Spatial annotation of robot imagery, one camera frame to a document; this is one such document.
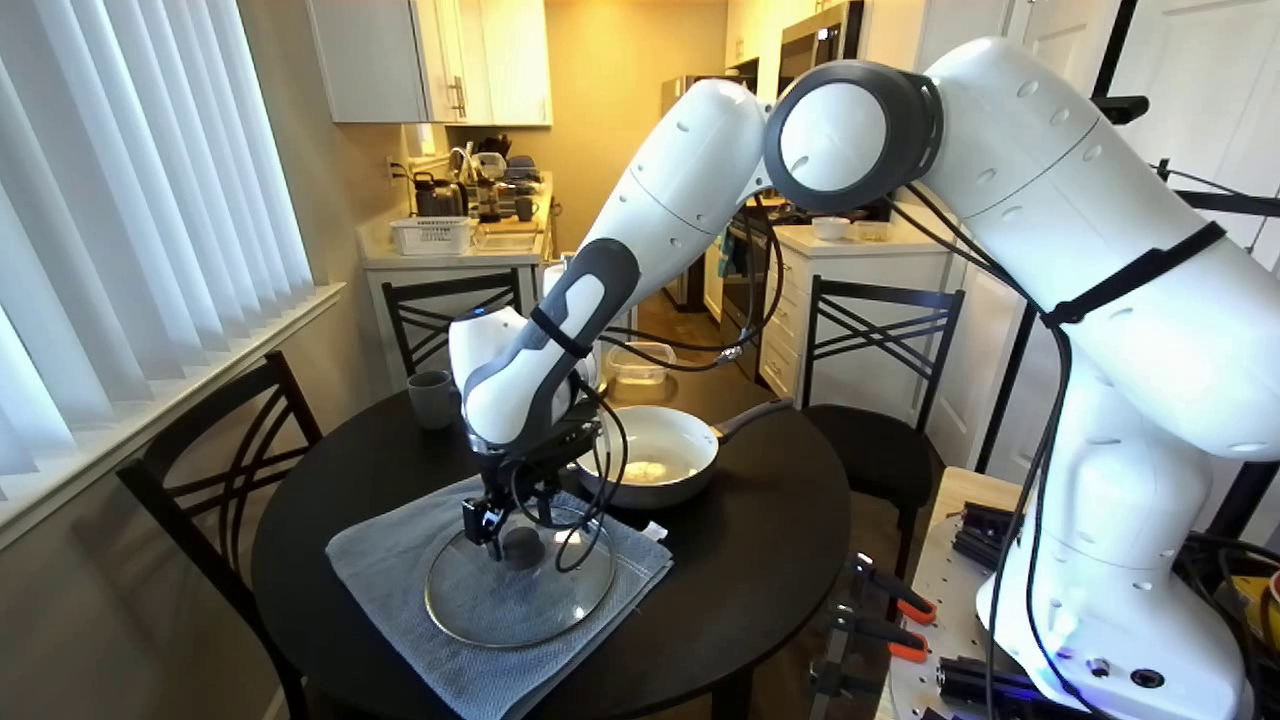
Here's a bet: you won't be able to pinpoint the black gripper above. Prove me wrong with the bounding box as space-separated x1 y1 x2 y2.
460 441 573 550

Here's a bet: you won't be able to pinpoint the clear glass lid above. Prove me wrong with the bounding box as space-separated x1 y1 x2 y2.
418 512 625 657

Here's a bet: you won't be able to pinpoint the gray pan with cream interior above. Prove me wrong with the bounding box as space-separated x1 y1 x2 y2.
573 397 790 512

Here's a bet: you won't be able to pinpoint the blue-gray dish towel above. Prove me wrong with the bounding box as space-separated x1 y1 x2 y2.
318 473 679 720

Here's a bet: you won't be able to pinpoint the gray mug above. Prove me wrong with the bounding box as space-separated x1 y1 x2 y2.
404 367 465 435

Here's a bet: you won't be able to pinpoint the clear tub on counter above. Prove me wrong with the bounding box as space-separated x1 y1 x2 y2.
386 212 480 261

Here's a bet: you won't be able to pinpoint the black orange-tipped clamp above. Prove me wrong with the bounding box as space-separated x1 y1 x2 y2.
828 601 931 672
848 550 940 631

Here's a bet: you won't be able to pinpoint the gray robot mounting platform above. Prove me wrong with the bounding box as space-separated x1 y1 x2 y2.
872 465 1280 720

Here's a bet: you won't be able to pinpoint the white vertical window blinds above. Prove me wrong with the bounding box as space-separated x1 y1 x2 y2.
0 0 318 481

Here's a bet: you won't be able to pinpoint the white kitchen cabinets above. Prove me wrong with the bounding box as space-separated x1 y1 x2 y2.
302 0 554 131

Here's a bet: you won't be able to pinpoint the black adapter block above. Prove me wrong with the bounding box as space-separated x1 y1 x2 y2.
946 499 1021 574

